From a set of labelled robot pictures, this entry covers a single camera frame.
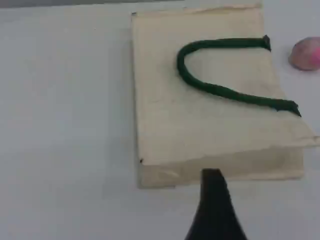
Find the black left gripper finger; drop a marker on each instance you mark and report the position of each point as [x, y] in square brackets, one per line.
[215, 215]

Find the grey and pink ball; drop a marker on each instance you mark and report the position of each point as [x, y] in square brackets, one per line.
[306, 56]

